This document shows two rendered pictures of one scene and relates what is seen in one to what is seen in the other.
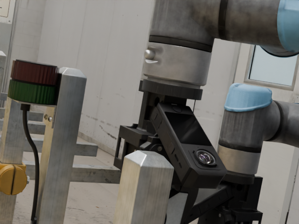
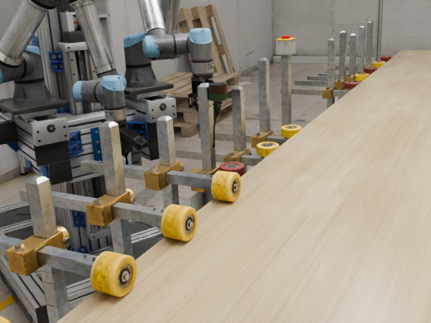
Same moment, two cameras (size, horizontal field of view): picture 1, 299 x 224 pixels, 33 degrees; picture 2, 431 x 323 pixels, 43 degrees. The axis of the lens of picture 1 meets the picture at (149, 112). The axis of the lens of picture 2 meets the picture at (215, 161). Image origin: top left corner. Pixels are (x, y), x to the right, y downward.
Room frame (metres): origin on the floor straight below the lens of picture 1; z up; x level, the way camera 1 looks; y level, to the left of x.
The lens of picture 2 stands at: (1.61, 1.57, 1.47)
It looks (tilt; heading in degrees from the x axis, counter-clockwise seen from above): 18 degrees down; 237
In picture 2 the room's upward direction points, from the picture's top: 3 degrees counter-clockwise
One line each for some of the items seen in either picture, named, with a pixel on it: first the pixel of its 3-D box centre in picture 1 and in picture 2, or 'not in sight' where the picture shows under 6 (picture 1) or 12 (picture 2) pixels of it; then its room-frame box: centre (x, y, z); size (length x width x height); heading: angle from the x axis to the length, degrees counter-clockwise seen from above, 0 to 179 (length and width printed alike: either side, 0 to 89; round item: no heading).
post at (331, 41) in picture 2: not in sight; (331, 81); (-0.64, -0.61, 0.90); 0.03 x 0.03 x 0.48; 29
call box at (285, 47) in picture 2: not in sight; (285, 47); (0.01, -0.25, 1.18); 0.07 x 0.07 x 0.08; 29
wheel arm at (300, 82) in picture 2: not in sight; (329, 84); (-0.79, -0.77, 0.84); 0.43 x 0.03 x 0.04; 119
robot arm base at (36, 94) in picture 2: not in sight; (31, 90); (1.02, -0.67, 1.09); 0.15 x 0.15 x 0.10
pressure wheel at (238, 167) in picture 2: not in sight; (232, 181); (0.66, 0.22, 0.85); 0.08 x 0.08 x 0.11
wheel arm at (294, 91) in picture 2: not in sight; (317, 92); (-0.57, -0.65, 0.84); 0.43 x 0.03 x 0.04; 119
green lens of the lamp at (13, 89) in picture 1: (32, 91); (218, 95); (0.65, 0.15, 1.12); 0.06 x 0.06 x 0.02
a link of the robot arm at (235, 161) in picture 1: (236, 160); (115, 115); (0.88, -0.16, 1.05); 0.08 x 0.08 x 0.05
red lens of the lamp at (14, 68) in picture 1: (35, 72); (217, 87); (0.65, 0.15, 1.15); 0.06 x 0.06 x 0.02
